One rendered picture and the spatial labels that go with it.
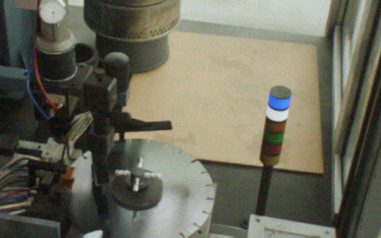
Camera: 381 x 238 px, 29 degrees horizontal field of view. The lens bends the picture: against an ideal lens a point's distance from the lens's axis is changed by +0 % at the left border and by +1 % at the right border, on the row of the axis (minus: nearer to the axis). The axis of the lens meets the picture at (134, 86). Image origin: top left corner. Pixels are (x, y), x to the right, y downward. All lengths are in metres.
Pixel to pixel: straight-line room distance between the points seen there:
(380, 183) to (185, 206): 0.50
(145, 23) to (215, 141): 0.39
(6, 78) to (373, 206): 0.92
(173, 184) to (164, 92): 0.61
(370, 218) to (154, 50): 1.12
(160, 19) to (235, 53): 0.35
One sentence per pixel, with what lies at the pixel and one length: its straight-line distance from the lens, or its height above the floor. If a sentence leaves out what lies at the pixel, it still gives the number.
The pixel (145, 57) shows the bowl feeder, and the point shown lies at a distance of 2.22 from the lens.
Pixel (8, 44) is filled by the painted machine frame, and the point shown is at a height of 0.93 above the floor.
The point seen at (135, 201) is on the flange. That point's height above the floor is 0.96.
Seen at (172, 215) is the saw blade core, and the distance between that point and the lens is 1.56.
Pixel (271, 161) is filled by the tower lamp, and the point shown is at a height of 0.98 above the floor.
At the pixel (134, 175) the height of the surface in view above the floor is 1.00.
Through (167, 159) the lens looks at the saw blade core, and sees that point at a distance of 1.68.
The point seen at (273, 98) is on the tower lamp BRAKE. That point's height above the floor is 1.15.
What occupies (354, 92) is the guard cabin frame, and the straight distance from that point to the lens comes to 1.88.
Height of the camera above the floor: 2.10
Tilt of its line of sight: 38 degrees down
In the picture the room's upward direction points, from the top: 1 degrees clockwise
